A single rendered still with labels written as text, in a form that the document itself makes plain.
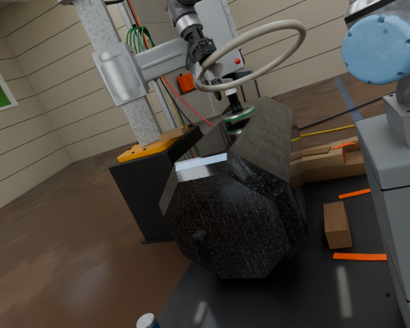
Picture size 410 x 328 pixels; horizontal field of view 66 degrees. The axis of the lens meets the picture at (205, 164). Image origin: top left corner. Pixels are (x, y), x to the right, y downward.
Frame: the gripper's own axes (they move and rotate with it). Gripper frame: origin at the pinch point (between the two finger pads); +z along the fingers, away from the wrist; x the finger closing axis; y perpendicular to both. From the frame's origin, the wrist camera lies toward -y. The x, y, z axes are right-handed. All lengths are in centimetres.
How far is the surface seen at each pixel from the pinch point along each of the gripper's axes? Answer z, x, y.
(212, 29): -46, 46, -38
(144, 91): -51, 30, -119
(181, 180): 26, 0, -54
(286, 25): -5.8, 21.5, 24.0
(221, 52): -5.9, 1.5, 11.1
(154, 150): -7, 22, -124
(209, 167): 26.2, 10.4, -40.4
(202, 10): -56, 42, -36
